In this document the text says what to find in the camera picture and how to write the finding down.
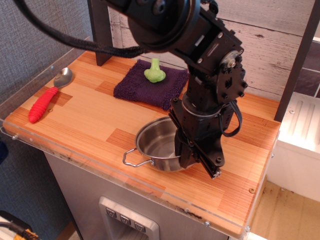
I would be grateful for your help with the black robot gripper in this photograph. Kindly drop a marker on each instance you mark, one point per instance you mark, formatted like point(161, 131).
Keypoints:
point(198, 135)

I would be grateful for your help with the stainless steel pot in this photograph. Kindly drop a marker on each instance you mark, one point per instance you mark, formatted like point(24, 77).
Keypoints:
point(156, 140)

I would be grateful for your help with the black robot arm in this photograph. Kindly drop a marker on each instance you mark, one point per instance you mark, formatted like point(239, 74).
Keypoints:
point(213, 55)

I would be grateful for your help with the clear acrylic table guard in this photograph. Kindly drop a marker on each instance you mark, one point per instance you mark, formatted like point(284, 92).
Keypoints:
point(226, 201)

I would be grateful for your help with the green toy vegetable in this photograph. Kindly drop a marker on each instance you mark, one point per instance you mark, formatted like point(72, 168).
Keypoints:
point(154, 74)

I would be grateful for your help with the purple folded cloth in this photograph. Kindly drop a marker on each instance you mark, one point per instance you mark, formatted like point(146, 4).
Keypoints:
point(136, 87)

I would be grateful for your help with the grey toy fridge cabinet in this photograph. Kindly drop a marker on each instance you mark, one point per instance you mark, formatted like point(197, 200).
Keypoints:
point(104, 210)

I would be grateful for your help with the white toy sink counter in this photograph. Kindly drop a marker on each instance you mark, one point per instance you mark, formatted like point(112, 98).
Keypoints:
point(295, 161)

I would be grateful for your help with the yellow object bottom left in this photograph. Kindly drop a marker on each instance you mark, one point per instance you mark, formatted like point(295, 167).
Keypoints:
point(26, 235)

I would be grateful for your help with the dark vertical post right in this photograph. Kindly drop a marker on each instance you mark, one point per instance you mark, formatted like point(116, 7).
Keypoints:
point(301, 55)

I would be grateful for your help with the dark vertical post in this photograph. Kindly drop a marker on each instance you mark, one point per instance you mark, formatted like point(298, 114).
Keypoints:
point(301, 55)
point(100, 22)

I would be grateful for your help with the red handled metal spoon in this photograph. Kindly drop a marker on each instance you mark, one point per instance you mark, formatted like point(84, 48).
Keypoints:
point(62, 79)

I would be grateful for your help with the dark vertical post left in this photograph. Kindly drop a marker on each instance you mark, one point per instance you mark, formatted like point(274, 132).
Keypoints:
point(100, 22)

